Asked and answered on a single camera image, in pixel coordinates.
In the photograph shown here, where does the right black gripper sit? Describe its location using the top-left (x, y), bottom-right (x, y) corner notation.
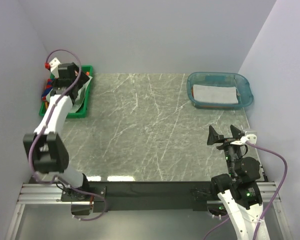
top-left (206, 124), bottom-right (244, 177)

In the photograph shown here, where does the green panda towel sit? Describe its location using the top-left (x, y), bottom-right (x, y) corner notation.
top-left (40, 75), bottom-right (93, 119)

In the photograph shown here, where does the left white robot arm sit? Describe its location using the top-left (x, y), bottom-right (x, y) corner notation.
top-left (23, 62), bottom-right (91, 201)

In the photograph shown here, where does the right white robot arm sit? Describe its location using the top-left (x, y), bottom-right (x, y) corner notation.
top-left (207, 125), bottom-right (270, 240)

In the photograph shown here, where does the red blue patterned cloth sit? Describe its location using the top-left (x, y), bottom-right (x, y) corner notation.
top-left (41, 78), bottom-right (54, 102)

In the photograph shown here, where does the folded white towel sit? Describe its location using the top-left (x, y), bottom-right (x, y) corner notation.
top-left (192, 84), bottom-right (239, 104)

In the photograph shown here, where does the green plastic bin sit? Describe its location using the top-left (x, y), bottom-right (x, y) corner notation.
top-left (38, 65), bottom-right (94, 119)

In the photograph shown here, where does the blue translucent plastic tub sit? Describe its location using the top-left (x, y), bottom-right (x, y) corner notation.
top-left (186, 72), bottom-right (254, 109)

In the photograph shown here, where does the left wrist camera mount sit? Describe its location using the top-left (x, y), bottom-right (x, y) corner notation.
top-left (44, 57), bottom-right (61, 78)

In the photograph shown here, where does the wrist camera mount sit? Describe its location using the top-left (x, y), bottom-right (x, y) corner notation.
top-left (44, 57), bottom-right (61, 78)
top-left (230, 129), bottom-right (258, 146)

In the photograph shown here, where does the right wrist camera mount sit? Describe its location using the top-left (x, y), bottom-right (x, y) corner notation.
top-left (230, 129), bottom-right (258, 146)

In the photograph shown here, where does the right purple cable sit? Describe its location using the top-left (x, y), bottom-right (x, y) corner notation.
top-left (202, 141), bottom-right (289, 240)

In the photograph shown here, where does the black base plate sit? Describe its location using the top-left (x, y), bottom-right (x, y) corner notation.
top-left (61, 181), bottom-right (219, 213)

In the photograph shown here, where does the aluminium mounting rail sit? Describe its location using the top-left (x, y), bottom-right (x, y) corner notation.
top-left (4, 181), bottom-right (291, 240)

